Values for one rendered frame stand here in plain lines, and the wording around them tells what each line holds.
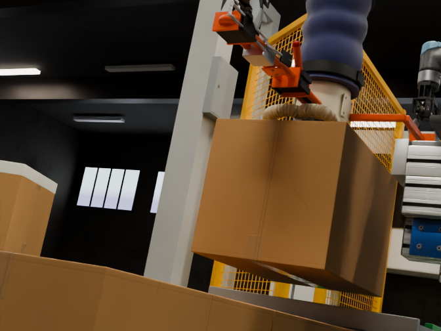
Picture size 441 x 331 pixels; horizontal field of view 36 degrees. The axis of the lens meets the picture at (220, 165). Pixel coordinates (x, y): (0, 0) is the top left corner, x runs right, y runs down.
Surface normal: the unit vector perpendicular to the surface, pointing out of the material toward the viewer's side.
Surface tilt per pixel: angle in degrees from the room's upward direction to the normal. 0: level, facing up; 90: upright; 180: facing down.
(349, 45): 76
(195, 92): 90
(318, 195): 90
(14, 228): 90
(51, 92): 90
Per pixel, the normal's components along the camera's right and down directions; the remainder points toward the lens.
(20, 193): 0.98, 0.14
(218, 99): 0.87, 0.05
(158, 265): -0.46, -0.28
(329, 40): -0.12, -0.48
